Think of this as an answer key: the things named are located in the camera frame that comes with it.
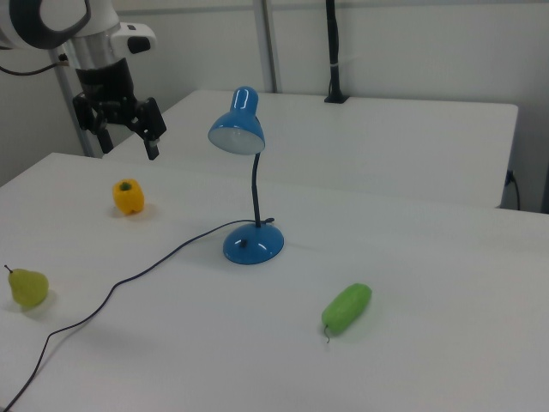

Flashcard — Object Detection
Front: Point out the blue desk lamp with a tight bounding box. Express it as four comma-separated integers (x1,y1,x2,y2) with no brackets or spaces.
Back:
208,85,286,266

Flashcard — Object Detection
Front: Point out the black clamped pole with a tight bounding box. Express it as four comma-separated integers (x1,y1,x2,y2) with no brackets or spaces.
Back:
323,0,351,105

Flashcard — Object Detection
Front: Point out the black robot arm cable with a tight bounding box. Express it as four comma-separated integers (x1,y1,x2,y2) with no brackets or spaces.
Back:
0,51,70,77

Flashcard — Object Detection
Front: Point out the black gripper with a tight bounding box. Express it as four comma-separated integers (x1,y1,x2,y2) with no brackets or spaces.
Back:
71,57,168,161

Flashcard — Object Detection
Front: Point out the dark lamp power cord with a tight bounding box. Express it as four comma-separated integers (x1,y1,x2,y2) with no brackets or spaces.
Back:
0,216,276,412

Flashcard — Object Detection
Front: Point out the black plug with cable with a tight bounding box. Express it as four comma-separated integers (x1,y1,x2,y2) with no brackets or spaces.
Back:
505,169,522,211

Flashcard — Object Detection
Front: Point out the yellow-green pear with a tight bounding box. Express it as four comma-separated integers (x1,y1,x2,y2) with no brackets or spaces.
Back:
3,264,50,308

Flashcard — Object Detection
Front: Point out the yellow bell pepper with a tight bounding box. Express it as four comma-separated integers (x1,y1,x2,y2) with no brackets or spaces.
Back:
112,179,146,216

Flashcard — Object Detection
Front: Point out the green cucumber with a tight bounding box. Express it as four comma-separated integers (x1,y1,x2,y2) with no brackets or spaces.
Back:
321,282,373,345

